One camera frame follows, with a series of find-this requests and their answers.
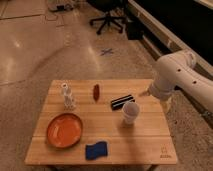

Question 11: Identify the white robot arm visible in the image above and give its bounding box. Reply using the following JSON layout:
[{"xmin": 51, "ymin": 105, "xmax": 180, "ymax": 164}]
[{"xmin": 141, "ymin": 50, "xmax": 213, "ymax": 113}]

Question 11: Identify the brown red oblong object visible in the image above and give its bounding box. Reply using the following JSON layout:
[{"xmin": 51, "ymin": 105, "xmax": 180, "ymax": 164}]
[{"xmin": 93, "ymin": 84, "xmax": 100, "ymax": 101}]

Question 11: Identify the white cup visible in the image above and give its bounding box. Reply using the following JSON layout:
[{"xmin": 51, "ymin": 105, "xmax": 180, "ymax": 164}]
[{"xmin": 122, "ymin": 101, "xmax": 140, "ymax": 124}]

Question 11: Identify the wooden table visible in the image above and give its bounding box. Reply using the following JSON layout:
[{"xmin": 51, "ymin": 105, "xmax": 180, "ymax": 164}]
[{"xmin": 25, "ymin": 79, "xmax": 177, "ymax": 166}]

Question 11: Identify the orange plate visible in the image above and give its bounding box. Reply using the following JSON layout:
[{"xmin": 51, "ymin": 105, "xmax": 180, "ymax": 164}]
[{"xmin": 46, "ymin": 113, "xmax": 83, "ymax": 149}]

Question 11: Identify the black box on floor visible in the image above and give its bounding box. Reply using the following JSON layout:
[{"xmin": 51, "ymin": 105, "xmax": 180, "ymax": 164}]
[{"xmin": 125, "ymin": 22, "xmax": 144, "ymax": 40}]

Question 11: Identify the blue sponge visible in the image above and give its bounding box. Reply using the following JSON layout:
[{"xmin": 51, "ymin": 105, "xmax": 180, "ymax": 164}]
[{"xmin": 85, "ymin": 141, "xmax": 108, "ymax": 160}]

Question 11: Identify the black office chair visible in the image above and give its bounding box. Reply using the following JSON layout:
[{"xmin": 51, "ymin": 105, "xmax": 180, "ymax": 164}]
[{"xmin": 86, "ymin": 0, "xmax": 125, "ymax": 35}]

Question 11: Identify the power strip with cables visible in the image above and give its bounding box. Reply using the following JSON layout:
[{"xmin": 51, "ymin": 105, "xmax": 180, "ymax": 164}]
[{"xmin": 46, "ymin": 0, "xmax": 78, "ymax": 12}]

